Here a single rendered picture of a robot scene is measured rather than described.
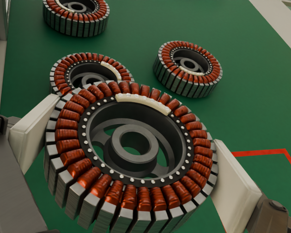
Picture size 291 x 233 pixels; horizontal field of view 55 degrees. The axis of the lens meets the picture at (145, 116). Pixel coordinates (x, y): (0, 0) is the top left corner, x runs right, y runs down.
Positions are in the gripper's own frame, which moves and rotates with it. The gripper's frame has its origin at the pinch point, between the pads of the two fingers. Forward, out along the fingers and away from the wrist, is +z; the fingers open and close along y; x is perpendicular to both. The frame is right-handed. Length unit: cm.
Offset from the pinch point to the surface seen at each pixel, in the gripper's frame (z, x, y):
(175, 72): 25.5, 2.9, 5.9
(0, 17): 26.0, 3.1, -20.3
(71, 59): 21.9, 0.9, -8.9
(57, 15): 30.8, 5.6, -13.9
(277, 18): 63, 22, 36
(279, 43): 51, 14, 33
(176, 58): 32.0, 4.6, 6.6
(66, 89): 16.9, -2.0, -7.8
